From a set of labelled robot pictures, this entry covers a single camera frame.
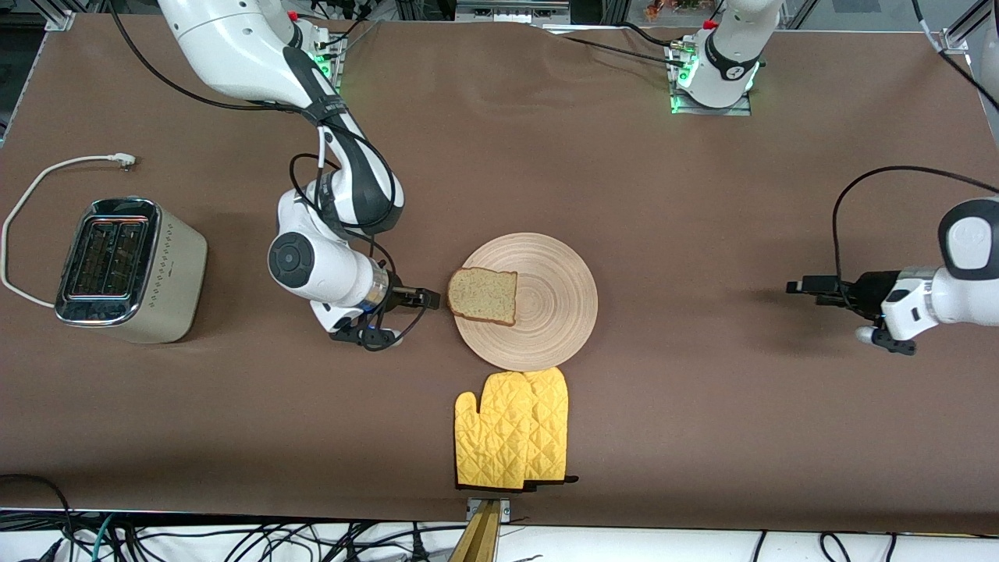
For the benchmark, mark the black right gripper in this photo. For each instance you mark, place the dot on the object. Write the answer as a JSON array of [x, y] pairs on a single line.
[[399, 297]]

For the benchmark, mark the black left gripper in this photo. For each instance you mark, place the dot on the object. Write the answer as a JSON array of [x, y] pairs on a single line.
[[868, 289]]

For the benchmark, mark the slice of bread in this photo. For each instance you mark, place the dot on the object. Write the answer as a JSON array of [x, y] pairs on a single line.
[[484, 297]]

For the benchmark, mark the round wooden plate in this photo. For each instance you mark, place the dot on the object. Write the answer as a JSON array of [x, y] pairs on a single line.
[[546, 304]]

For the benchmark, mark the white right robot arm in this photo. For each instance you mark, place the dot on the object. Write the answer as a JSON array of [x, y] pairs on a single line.
[[234, 47]]

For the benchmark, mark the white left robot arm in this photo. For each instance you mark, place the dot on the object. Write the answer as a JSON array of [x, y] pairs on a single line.
[[968, 242]]

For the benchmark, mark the beige and chrome toaster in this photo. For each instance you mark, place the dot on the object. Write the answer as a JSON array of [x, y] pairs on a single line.
[[168, 273]]

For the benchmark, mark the large table cover sheet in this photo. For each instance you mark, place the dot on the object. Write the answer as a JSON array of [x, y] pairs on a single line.
[[702, 195]]

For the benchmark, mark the yellow quilted oven mitt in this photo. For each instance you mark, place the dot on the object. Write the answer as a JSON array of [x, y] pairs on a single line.
[[492, 437], [550, 421]]

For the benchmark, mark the orange background object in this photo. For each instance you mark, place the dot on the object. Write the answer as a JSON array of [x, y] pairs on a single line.
[[679, 8]]

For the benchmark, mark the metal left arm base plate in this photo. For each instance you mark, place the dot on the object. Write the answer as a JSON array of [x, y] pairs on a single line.
[[714, 112]]

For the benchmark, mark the small metal bracket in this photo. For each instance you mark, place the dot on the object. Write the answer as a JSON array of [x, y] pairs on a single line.
[[506, 511]]

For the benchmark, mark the wooden post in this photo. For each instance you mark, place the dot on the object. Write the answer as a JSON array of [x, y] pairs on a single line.
[[480, 542]]

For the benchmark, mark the aluminium frame beam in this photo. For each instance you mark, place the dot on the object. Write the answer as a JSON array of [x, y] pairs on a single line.
[[511, 9]]

